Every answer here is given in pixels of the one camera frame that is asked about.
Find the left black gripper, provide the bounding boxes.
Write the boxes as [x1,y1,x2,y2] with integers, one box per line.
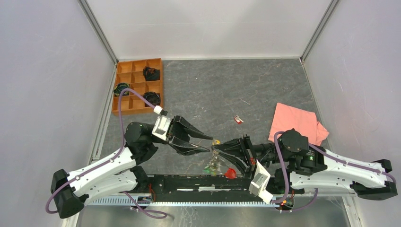
[150,115,214,156]

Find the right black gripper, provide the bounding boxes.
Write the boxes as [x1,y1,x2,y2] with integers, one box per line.
[210,134,290,179]

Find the steel key holder red handle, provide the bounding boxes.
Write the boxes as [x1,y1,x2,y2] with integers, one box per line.
[203,150,236,179]

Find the red key tag with ring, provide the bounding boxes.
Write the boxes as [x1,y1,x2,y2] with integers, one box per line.
[234,115,244,124]

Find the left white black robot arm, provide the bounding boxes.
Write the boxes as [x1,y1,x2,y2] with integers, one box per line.
[45,115,213,219]

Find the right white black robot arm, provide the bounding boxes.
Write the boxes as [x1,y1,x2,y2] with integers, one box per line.
[212,129,398,204]

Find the black rolled item bottom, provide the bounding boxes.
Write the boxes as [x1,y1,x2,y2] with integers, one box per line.
[143,91,161,106]

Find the pink folded cloth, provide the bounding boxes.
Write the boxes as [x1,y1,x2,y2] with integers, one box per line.
[269,103,329,145]

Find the black rolled item top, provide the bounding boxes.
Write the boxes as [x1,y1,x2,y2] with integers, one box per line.
[142,66,160,81]

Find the green black rolled item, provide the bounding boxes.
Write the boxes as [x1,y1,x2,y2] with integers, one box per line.
[113,83,130,97]

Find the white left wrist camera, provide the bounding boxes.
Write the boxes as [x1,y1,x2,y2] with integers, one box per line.
[152,105,172,141]

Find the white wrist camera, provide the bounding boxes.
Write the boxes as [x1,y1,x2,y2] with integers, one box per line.
[248,161,273,204]
[152,105,172,141]

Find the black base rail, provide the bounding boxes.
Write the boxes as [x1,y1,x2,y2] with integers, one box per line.
[119,174,305,203]

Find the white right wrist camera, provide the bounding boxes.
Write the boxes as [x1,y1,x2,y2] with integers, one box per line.
[248,161,273,204]

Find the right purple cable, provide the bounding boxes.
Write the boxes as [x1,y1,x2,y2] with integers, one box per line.
[270,131,397,213]

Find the purple cable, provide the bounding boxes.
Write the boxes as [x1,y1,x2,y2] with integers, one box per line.
[45,88,168,219]
[270,131,397,213]

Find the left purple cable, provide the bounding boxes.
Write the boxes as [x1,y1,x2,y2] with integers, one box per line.
[45,88,168,219]

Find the white slotted cable duct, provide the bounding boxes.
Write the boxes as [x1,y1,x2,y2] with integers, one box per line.
[89,195,279,208]

